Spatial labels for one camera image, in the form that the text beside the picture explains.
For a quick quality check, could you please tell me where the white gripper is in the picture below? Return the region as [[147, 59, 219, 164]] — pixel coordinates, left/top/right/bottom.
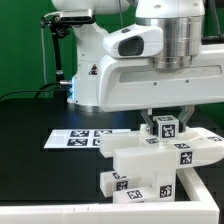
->
[[96, 44, 224, 135]]

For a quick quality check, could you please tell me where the white chair nut cube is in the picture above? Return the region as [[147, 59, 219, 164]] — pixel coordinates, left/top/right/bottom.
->
[[153, 115, 179, 141]]

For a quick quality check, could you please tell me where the white chair back frame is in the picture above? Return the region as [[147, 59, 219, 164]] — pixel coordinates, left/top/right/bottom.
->
[[100, 128, 224, 175]]

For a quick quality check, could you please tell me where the white chair seat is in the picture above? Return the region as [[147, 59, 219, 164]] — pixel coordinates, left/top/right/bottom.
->
[[139, 123, 178, 203]]

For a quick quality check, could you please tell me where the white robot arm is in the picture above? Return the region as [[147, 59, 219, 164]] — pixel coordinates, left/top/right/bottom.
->
[[52, 0, 224, 112]]

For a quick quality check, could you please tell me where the white corner fence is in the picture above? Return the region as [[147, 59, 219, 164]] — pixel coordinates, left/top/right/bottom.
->
[[0, 168, 219, 224]]

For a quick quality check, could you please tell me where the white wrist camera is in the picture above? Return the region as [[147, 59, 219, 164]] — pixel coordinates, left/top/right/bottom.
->
[[103, 24, 164, 58]]

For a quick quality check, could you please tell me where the black cable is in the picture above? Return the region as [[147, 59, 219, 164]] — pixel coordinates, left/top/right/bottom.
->
[[0, 82, 63, 102]]

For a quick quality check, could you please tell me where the grey camera on stand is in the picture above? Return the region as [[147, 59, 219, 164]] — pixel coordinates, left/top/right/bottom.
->
[[59, 9, 93, 23]]

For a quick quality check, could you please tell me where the black camera stand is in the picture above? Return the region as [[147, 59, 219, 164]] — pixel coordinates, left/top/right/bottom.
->
[[40, 15, 71, 100]]

